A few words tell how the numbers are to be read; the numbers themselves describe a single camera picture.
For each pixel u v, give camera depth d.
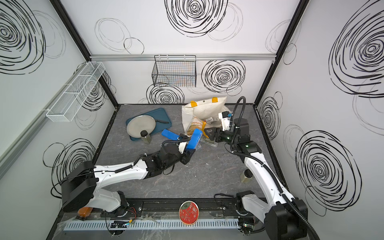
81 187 0.42
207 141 0.97
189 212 0.69
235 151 0.56
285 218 0.39
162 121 1.08
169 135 1.02
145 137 0.91
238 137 0.59
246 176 0.76
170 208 0.75
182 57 0.91
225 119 0.68
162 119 1.11
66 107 0.73
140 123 1.09
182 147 0.69
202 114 1.00
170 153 0.59
